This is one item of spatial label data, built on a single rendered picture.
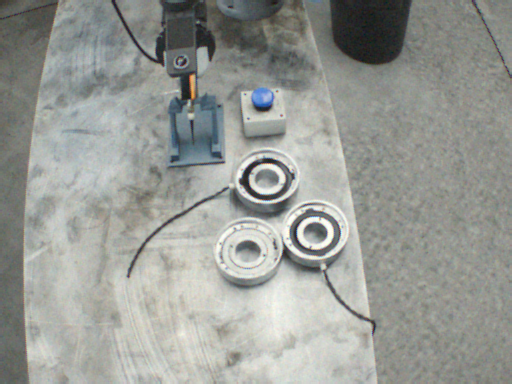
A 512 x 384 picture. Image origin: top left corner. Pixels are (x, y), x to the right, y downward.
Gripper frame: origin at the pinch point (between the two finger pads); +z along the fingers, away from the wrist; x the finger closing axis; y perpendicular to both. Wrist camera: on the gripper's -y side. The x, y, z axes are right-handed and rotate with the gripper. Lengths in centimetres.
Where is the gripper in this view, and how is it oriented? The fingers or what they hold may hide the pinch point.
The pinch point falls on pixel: (188, 76)
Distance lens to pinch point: 119.0
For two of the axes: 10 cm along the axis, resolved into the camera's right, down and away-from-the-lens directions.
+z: 0.3, 5.2, 8.5
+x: -10.0, 0.7, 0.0
